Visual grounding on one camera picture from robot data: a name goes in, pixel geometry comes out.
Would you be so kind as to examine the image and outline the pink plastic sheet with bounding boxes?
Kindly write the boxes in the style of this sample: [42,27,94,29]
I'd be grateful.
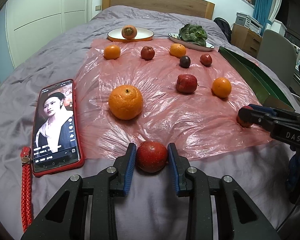
[75,38,271,160]

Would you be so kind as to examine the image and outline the black backpack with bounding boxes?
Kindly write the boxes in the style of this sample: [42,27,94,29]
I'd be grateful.
[213,17,232,43]

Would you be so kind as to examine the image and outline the white plate orange rim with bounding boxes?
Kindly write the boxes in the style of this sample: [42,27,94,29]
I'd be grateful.
[107,27,154,42]

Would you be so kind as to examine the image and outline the red braided phone strap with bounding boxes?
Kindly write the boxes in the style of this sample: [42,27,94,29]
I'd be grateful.
[20,146,34,233]

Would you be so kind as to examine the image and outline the white wardrobe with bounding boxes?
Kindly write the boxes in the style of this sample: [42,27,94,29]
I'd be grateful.
[5,0,87,67]

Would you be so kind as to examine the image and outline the green leafy vegetable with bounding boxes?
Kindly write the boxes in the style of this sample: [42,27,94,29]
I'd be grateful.
[179,23,207,47]

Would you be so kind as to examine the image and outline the grey office chair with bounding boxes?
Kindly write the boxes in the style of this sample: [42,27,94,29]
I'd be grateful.
[257,29,296,88]

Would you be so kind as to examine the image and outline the white printer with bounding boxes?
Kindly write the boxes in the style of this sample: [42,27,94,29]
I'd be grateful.
[235,12,263,35]

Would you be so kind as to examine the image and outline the blue curtain right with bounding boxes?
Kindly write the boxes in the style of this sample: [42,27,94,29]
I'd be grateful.
[253,0,282,36]

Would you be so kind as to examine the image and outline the wooden nightstand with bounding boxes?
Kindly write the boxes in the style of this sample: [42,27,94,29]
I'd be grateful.
[231,23,262,58]

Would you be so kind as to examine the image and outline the white striped plate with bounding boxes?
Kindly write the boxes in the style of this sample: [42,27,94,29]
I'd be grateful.
[168,33,215,52]

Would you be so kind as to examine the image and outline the wooden headboard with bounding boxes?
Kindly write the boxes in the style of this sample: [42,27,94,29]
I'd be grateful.
[101,0,215,20]

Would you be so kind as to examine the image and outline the smartphone in red case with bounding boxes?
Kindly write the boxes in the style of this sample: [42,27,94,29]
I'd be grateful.
[31,79,84,177]

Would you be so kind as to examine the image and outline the dark purple plum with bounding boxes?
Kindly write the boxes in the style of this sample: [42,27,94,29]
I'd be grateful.
[179,55,191,68]

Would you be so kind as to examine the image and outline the small red apple right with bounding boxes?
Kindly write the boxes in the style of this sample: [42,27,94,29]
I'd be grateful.
[200,54,212,67]

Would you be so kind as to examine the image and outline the green tray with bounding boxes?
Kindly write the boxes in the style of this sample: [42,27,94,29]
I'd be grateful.
[218,47,295,112]

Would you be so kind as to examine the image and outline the large orange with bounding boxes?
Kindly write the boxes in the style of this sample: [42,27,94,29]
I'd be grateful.
[108,85,143,120]

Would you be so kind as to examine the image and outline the carrot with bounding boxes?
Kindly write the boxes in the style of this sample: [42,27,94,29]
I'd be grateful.
[121,25,138,40]

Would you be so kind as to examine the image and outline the big dark red apple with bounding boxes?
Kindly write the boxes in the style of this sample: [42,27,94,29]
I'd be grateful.
[176,74,198,94]

